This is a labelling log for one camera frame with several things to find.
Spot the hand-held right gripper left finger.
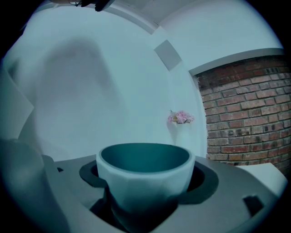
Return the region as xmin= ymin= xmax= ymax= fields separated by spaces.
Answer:
xmin=42 ymin=154 xmax=128 ymax=233

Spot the pink flower bunch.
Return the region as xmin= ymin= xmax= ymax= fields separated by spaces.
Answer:
xmin=167 ymin=109 xmax=196 ymax=125

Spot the white square table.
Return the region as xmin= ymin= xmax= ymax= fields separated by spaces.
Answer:
xmin=235 ymin=162 xmax=288 ymax=198

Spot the white vase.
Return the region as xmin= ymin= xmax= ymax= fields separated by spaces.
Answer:
xmin=167 ymin=121 xmax=193 ymax=147

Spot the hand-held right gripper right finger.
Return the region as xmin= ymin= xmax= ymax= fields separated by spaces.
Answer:
xmin=154 ymin=156 xmax=281 ymax=233

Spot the white cup with teal inside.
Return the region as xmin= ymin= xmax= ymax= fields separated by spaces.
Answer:
xmin=95 ymin=142 xmax=196 ymax=231

